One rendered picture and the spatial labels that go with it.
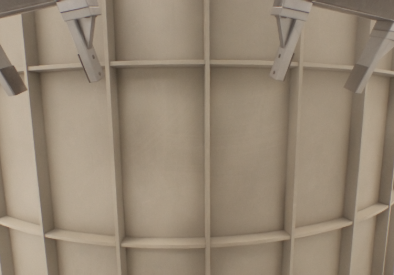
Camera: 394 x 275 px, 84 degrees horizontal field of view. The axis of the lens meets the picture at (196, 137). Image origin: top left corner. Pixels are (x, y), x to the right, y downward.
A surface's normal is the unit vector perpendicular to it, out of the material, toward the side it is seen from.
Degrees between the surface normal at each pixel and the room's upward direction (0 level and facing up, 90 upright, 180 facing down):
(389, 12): 113
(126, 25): 90
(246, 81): 90
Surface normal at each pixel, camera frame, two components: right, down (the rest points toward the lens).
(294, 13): 0.10, 0.51
